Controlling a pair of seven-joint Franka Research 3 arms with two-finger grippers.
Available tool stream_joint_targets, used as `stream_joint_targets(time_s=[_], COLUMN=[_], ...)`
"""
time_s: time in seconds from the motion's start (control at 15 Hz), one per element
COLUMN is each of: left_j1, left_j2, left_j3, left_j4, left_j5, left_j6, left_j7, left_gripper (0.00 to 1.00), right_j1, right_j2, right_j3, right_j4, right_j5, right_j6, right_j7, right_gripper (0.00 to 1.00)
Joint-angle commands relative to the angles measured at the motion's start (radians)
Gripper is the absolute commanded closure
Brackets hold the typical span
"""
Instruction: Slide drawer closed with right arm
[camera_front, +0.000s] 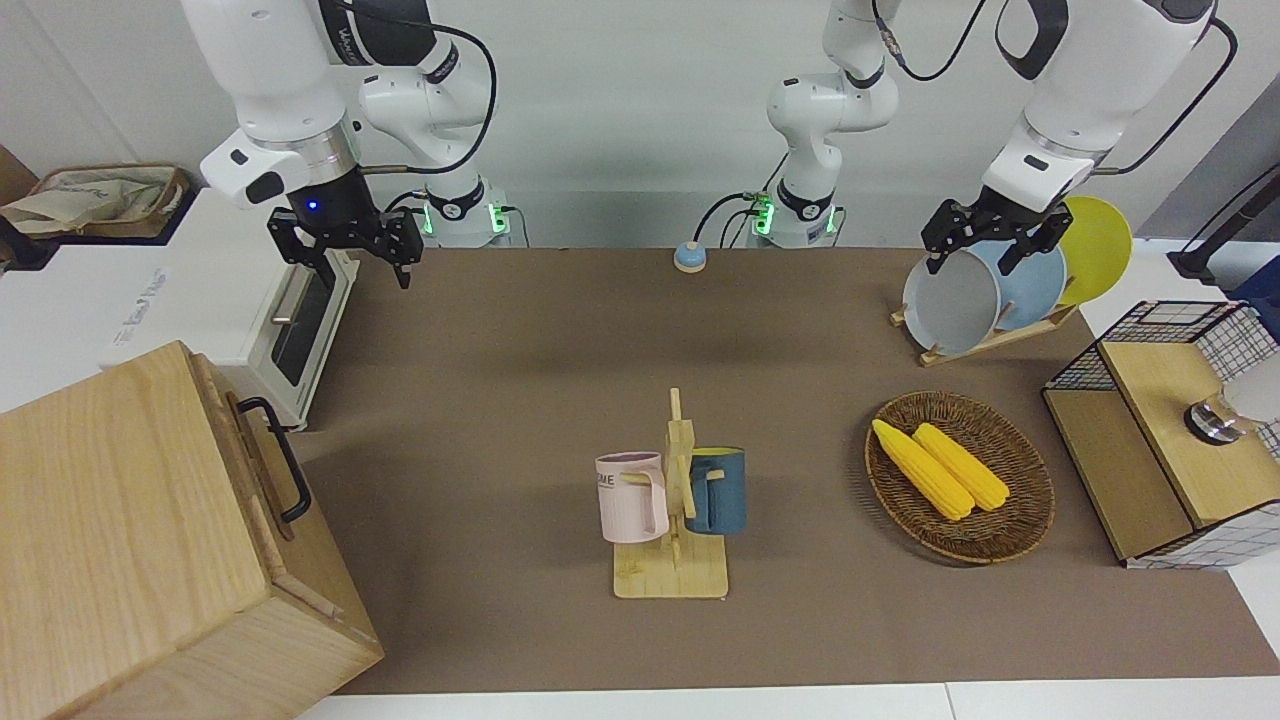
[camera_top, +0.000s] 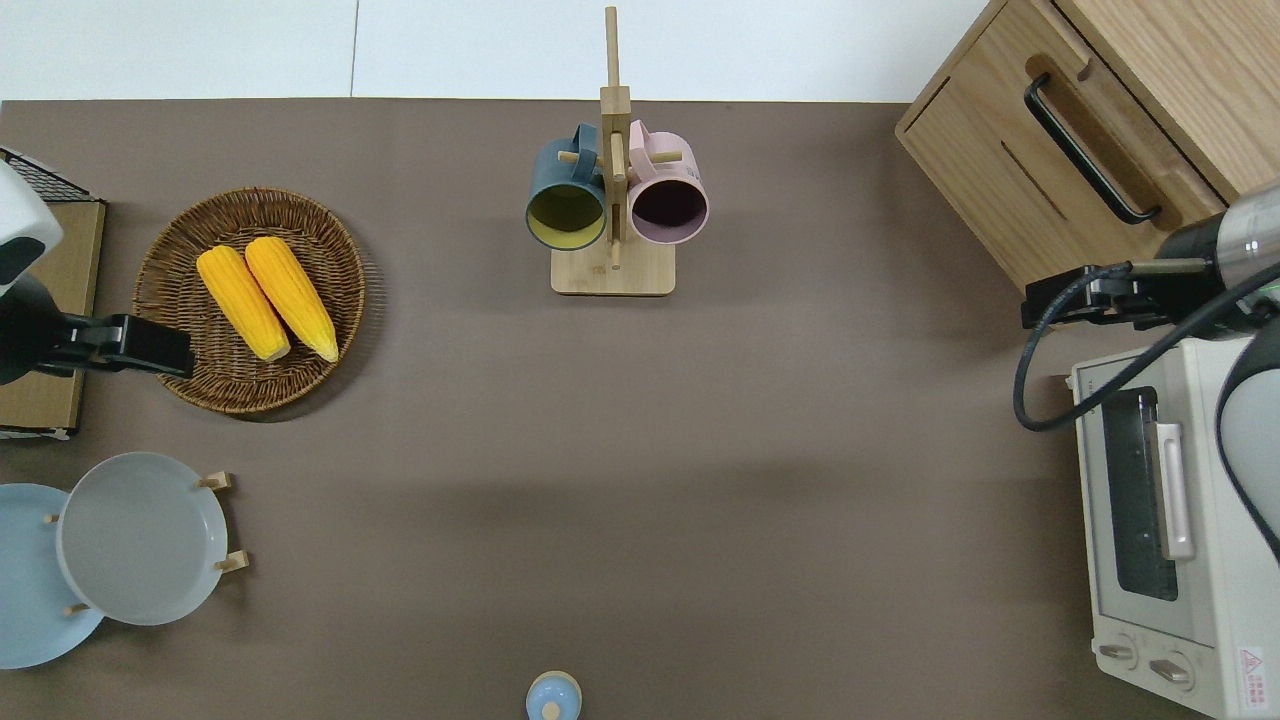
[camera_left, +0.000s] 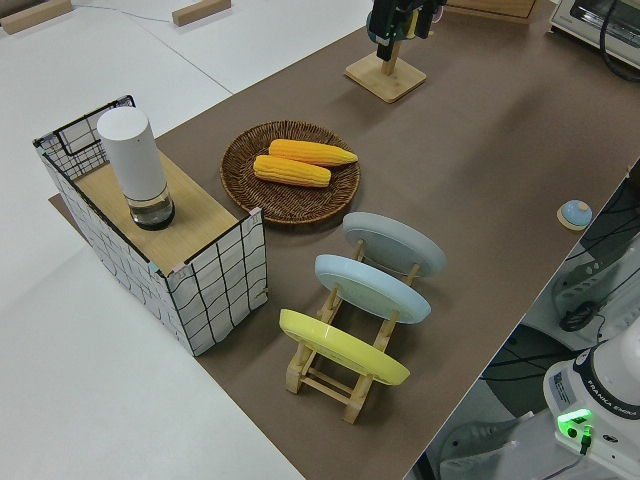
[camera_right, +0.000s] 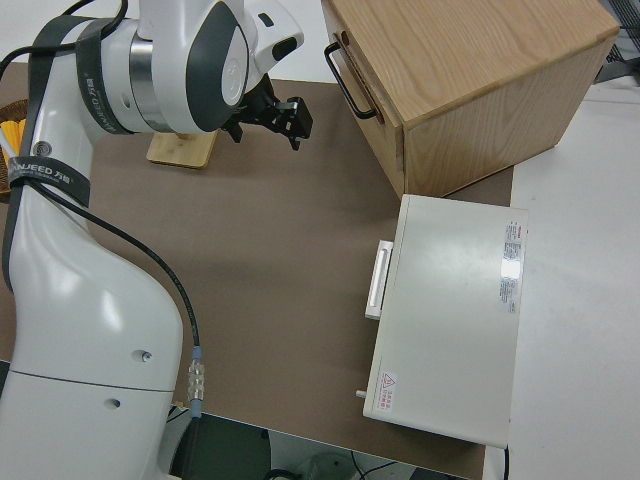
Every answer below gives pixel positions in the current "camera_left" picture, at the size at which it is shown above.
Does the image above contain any wire grid box white paper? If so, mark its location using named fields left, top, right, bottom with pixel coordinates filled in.
left=32, top=93, right=270, bottom=358

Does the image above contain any grey plate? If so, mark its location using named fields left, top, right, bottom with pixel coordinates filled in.
left=341, top=211, right=447, bottom=279

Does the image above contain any pink mug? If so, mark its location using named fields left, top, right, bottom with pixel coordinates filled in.
left=417, top=0, right=445, bottom=40

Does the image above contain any light blue plate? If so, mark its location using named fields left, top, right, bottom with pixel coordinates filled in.
left=314, top=253, right=432, bottom=325

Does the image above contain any blue desk bell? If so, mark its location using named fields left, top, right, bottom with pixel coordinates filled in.
left=556, top=199, right=594, bottom=231

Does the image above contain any wooden cabinet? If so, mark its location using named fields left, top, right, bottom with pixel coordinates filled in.
left=444, top=0, right=542, bottom=25

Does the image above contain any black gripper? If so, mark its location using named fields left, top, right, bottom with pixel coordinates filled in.
left=373, top=0, right=408, bottom=63

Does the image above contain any white cylinder glass base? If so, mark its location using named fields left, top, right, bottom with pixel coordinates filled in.
left=96, top=106, right=177, bottom=232

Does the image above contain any wooden board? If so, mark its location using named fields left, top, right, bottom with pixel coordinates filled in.
left=73, top=149, right=239, bottom=266

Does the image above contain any round wicker basket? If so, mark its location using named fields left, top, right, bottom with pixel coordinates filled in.
left=220, top=119, right=362, bottom=229

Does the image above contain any yellow plate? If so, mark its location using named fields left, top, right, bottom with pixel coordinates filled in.
left=278, top=308, right=412, bottom=387

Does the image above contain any blue mug yellow inside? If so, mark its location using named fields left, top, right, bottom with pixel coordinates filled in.
left=366, top=8, right=420, bottom=45

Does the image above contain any wooden mug tree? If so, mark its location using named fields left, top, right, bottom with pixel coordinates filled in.
left=344, top=27, right=436, bottom=105

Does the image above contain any white perforated metal bracket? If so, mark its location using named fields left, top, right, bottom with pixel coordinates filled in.
left=552, top=258, right=619, bottom=321

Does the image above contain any wooden plate rack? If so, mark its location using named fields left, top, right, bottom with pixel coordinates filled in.
left=285, top=238, right=421, bottom=425

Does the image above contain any long wooden block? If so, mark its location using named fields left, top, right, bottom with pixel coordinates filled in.
left=0, top=0, right=74, bottom=36

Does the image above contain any large brown table mat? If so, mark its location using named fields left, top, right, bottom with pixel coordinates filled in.
left=48, top=0, right=640, bottom=480

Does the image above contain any black coiled cable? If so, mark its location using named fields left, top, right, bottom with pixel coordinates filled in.
left=559, top=299, right=600, bottom=332

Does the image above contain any black hanging cable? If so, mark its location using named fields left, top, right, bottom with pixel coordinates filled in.
left=597, top=0, right=640, bottom=85

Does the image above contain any grey perforated metal bracket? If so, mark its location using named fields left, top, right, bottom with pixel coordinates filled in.
left=439, top=418, right=526, bottom=480

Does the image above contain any cream toaster oven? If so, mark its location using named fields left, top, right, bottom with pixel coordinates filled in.
left=547, top=0, right=640, bottom=57

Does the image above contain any yellow corn cob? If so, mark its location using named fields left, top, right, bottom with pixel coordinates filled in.
left=253, top=154, right=333, bottom=189
left=268, top=138, right=360, bottom=168

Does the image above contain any short wooden block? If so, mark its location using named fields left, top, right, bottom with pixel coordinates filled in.
left=171, top=0, right=233, bottom=27

